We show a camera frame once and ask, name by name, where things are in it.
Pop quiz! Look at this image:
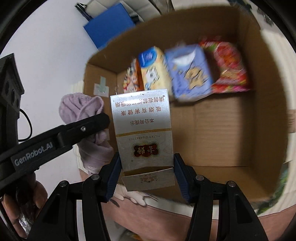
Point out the red wet wipes packet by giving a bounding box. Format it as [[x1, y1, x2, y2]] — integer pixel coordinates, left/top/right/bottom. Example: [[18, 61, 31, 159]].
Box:
[[199, 39, 251, 94]]

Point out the white cigarette box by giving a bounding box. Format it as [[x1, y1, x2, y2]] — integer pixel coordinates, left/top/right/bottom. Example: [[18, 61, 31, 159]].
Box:
[[110, 89, 175, 191]]

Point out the purple cloth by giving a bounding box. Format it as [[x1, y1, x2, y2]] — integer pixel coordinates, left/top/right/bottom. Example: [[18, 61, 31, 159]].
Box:
[[59, 93, 114, 175]]

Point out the yellow tissue pack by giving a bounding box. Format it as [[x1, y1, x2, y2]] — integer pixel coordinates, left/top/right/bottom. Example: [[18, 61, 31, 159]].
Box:
[[138, 46, 174, 100]]

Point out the orange snack packet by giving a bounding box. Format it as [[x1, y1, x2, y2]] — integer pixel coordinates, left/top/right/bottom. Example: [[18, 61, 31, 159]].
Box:
[[123, 58, 144, 93]]

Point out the left hand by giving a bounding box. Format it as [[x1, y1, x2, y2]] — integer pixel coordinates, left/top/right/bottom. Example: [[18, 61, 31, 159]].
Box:
[[2, 173, 48, 238]]

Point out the cardboard box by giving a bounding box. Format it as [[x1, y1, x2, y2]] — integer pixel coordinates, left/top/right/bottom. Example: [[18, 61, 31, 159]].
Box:
[[82, 5, 290, 204]]

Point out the blue tissue pack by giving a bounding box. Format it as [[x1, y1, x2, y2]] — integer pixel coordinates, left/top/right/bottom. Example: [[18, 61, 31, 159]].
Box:
[[165, 44, 213, 102]]

